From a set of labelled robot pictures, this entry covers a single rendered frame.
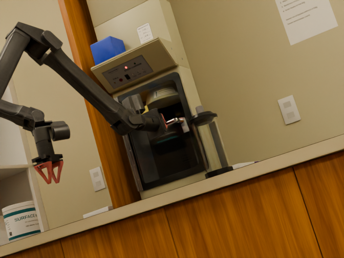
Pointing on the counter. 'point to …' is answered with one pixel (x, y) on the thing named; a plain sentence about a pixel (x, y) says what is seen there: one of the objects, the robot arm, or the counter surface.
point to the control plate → (117, 72)
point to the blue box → (107, 49)
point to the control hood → (169, 58)
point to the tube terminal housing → (130, 30)
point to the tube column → (109, 9)
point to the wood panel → (114, 153)
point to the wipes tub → (21, 220)
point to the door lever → (175, 121)
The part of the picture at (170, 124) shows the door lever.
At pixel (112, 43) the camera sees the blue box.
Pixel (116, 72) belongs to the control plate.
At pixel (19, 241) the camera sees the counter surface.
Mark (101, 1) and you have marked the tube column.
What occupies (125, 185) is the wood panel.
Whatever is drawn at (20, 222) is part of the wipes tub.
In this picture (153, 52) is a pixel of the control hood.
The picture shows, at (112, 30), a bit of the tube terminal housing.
